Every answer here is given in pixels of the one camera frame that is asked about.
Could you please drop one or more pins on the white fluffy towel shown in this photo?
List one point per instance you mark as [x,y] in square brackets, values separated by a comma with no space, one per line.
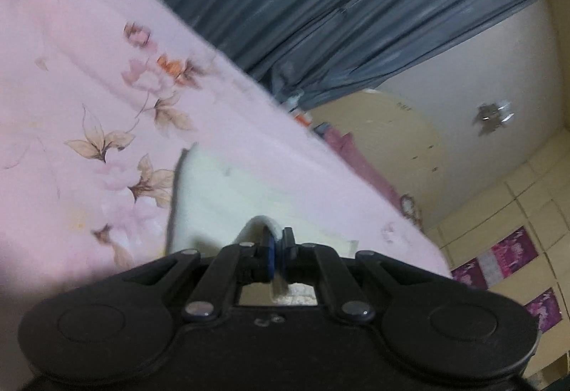
[213,199]

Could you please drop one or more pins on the pink pillow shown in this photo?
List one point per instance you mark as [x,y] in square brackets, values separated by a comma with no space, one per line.
[352,155]

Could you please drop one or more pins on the cream wardrobe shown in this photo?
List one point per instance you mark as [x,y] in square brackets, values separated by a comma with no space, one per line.
[525,195]

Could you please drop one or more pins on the small white bottle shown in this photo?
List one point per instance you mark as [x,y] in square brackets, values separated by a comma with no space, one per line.
[297,106]

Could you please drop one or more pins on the pink wall poster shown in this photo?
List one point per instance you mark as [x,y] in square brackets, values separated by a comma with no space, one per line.
[503,257]
[543,310]

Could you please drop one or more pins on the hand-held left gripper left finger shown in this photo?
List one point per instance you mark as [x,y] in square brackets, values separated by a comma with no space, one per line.
[268,255]

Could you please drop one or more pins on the patterned pillow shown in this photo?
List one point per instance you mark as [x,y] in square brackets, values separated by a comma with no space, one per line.
[412,208]

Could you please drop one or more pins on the pink floral bed sheet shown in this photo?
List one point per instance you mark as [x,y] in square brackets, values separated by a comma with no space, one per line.
[75,44]

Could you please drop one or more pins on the cream round headboard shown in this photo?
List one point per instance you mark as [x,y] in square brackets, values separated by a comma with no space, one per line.
[392,137]

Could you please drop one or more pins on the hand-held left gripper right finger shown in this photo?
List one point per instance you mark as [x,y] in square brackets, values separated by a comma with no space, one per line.
[288,255]

